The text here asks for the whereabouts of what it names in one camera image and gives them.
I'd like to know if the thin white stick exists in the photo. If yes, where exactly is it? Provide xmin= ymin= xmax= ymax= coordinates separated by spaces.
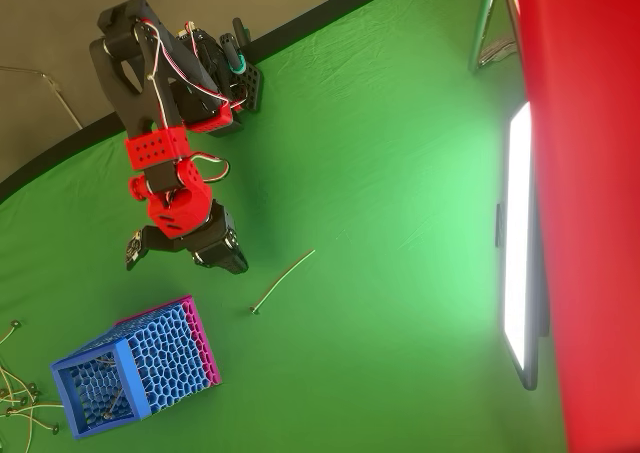
xmin=249 ymin=248 xmax=317 ymax=316

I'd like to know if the blue and pink mesh basket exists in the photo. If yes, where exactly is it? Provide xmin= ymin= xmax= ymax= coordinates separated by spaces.
xmin=48 ymin=294 xmax=223 ymax=441

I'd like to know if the green table cover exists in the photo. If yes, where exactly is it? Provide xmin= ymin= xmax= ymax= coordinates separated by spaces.
xmin=0 ymin=0 xmax=571 ymax=453

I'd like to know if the thin grey metal bar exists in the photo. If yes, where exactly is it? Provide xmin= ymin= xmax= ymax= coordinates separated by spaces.
xmin=0 ymin=64 xmax=84 ymax=132

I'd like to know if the black LED light panel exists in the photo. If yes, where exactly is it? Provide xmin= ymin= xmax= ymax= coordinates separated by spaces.
xmin=494 ymin=100 xmax=551 ymax=392

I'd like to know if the chrome tube stand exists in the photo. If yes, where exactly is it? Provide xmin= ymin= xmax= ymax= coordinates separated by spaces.
xmin=467 ymin=0 xmax=522 ymax=75

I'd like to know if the red foreground cover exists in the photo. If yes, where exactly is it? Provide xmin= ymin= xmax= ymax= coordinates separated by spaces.
xmin=508 ymin=0 xmax=640 ymax=453

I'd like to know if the white red servo cable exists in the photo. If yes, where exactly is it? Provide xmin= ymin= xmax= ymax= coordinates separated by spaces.
xmin=185 ymin=151 xmax=232 ymax=185
xmin=133 ymin=18 xmax=247 ymax=124

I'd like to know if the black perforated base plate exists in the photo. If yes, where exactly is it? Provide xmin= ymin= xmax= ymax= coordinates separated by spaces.
xmin=232 ymin=61 xmax=265 ymax=115

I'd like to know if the black clamp with teal ring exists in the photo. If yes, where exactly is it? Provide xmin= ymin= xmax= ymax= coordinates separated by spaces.
xmin=218 ymin=16 xmax=253 ymax=77

